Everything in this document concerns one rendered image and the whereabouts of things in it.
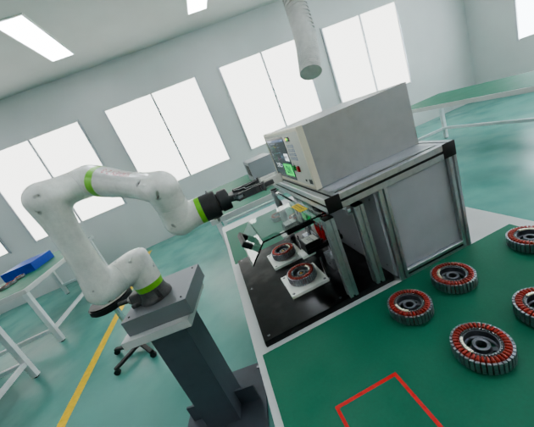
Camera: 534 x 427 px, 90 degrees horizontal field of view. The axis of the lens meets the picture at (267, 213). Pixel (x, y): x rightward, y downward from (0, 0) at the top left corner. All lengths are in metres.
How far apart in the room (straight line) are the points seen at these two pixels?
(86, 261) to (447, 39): 7.97
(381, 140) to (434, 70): 6.94
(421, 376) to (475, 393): 0.09
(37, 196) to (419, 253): 1.27
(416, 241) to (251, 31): 5.52
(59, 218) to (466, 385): 1.23
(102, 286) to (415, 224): 1.16
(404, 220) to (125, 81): 5.44
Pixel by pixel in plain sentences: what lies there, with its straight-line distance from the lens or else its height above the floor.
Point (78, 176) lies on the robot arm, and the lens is 1.21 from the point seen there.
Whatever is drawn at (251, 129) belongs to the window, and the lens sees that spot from 5.72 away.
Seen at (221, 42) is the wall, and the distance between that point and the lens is 5.96.
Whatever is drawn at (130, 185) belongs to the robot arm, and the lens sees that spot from 0.95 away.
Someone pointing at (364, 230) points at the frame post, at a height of 0.97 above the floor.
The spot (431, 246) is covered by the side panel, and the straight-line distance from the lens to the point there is 1.04.
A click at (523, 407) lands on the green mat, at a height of 0.75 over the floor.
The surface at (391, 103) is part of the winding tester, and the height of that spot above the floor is 1.27.
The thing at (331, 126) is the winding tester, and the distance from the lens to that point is 0.88.
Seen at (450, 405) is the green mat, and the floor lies 0.75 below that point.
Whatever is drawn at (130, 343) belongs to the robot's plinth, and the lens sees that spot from 1.42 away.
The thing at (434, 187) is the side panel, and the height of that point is 0.99.
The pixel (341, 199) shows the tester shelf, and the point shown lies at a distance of 0.79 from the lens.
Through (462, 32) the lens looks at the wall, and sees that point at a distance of 8.51.
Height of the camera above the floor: 1.36
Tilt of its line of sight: 17 degrees down
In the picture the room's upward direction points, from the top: 23 degrees counter-clockwise
